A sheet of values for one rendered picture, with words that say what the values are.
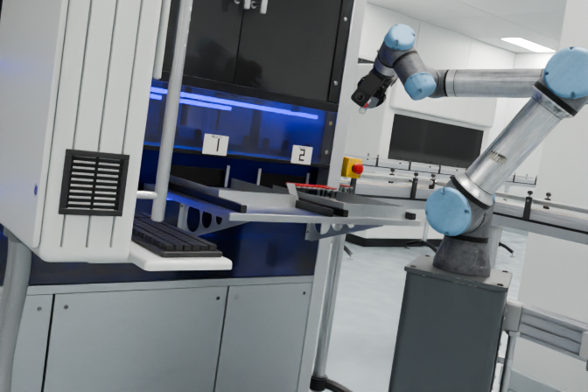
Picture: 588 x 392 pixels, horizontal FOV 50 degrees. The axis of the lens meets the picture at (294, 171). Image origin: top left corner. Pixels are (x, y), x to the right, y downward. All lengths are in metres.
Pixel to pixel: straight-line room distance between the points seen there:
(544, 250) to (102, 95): 2.50
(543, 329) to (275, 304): 1.05
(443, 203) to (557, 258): 1.73
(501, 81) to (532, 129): 0.22
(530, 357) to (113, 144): 2.58
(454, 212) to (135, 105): 0.79
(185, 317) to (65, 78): 1.05
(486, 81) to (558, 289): 1.71
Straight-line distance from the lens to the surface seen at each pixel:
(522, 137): 1.56
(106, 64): 1.19
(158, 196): 1.26
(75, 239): 1.21
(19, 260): 1.52
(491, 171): 1.57
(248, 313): 2.15
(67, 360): 1.91
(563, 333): 2.60
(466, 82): 1.75
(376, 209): 1.88
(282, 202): 1.79
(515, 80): 1.72
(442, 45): 9.90
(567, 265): 3.24
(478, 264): 1.74
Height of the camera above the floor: 1.09
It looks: 3 degrees down
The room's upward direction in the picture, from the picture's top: 8 degrees clockwise
